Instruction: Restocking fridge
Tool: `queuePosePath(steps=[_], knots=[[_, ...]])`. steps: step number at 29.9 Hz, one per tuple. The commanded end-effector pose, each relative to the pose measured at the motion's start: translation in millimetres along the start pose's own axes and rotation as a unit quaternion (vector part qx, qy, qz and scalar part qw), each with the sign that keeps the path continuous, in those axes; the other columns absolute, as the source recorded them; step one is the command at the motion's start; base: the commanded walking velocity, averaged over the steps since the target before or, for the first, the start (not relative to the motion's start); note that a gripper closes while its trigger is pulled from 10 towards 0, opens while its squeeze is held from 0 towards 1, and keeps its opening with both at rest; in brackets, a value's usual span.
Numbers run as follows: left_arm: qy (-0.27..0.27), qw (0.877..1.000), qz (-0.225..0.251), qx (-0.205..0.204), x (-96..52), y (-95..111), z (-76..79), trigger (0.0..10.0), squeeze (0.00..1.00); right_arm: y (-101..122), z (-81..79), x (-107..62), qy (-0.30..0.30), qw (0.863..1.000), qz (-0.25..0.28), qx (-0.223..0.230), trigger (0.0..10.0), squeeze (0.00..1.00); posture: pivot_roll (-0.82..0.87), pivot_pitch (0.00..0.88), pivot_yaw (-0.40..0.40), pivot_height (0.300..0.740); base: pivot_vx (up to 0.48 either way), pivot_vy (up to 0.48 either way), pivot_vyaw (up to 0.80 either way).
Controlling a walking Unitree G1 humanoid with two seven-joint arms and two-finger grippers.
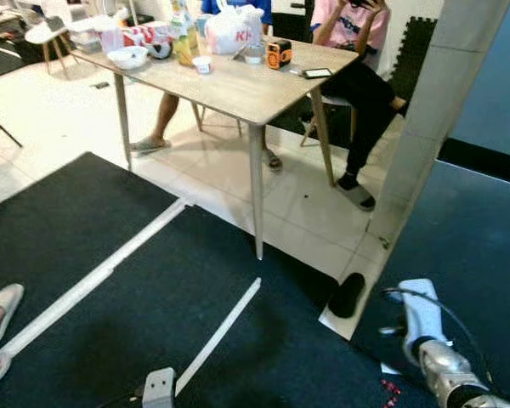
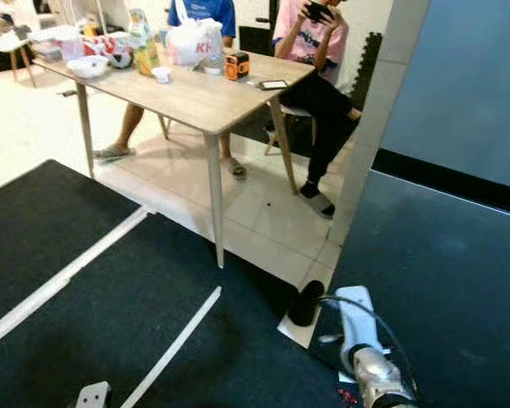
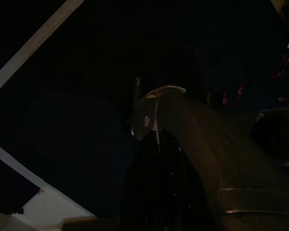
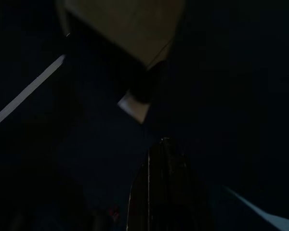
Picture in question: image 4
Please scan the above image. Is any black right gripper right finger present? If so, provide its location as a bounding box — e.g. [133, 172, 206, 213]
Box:
[160, 137, 215, 231]

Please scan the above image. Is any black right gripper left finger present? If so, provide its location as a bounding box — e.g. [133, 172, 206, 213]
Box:
[126, 143, 165, 231]

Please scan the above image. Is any white tape strip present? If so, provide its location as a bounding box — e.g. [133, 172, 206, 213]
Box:
[221, 184, 289, 231]
[0, 54, 67, 132]

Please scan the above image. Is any dark rug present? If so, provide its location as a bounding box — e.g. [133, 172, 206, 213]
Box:
[0, 0, 289, 231]

